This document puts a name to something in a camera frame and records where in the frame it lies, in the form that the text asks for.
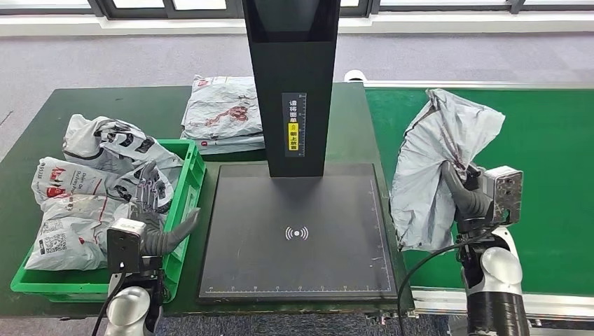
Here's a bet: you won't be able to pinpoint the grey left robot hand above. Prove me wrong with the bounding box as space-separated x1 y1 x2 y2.
131 160 202 258

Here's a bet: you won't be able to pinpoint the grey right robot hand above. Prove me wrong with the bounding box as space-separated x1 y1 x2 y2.
439 160 494 225

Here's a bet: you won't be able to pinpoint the grey parcel dark red smear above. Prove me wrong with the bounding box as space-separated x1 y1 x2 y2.
389 87 506 253

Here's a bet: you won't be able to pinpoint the grey parcel large black letters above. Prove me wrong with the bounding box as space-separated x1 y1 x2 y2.
24 156 175 272

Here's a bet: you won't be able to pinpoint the grey poly parcel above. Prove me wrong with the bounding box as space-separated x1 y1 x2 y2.
62 113 185 207

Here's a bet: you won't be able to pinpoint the green conveyor belt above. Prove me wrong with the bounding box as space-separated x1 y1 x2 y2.
364 87 594 298

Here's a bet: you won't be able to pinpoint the flat grey parcel red dot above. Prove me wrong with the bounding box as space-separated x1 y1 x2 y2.
181 132 266 156

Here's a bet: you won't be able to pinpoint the flat grey parcel red print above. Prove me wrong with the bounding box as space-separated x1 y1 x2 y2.
181 75 265 141

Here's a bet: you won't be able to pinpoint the black inbound scanner machine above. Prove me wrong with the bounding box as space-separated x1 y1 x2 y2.
197 0 400 305

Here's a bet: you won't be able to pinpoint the green plastic crate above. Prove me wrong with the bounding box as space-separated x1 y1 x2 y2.
10 139 207 305

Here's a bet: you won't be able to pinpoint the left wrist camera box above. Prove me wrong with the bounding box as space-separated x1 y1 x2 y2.
106 218 148 275

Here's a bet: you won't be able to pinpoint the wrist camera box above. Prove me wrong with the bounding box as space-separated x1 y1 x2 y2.
481 165 525 228
106 218 148 275

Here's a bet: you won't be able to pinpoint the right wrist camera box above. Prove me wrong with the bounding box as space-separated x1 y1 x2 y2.
481 165 525 228

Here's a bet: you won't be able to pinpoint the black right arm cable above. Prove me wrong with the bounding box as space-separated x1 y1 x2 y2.
396 229 495 336

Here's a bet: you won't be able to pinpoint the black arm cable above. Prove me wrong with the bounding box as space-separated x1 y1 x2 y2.
396 229 495 336
90 272 127 336

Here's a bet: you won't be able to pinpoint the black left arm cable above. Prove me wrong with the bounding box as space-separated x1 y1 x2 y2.
90 272 127 336

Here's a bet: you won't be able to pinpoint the aluminium conveyor frame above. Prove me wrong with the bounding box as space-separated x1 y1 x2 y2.
361 80 594 336

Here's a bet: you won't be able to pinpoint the dark window frame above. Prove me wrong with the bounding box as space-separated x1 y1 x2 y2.
0 0 594 20

